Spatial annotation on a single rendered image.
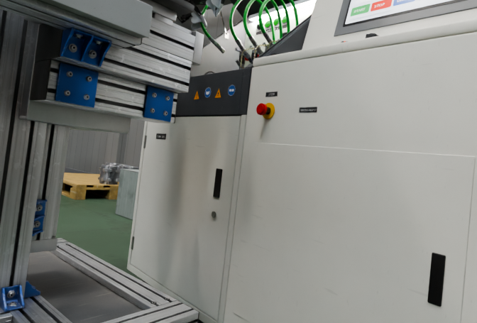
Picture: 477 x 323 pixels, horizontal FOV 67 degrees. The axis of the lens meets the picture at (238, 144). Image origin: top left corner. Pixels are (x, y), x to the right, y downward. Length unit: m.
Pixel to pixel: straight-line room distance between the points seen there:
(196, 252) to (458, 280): 0.85
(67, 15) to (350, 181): 0.71
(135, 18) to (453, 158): 0.70
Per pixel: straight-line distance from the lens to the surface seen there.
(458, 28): 0.90
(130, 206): 3.34
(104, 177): 4.45
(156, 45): 0.99
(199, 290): 1.37
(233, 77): 1.27
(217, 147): 1.28
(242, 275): 1.19
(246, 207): 1.15
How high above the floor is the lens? 0.65
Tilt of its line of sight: 2 degrees up
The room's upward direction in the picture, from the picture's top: 6 degrees clockwise
